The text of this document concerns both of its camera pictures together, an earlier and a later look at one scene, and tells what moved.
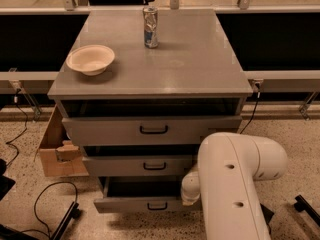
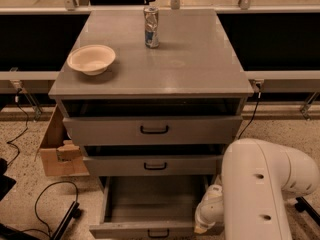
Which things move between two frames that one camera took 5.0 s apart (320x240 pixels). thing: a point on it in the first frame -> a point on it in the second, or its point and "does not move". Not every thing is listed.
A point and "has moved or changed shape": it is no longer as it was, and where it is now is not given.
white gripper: [189, 191] -> [207, 211]
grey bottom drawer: [140, 194] has moved or changed shape
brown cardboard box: [60, 157] does not move
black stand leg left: [72, 213] does not move
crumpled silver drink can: [151, 27] does not move
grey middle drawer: [138, 166] does not move
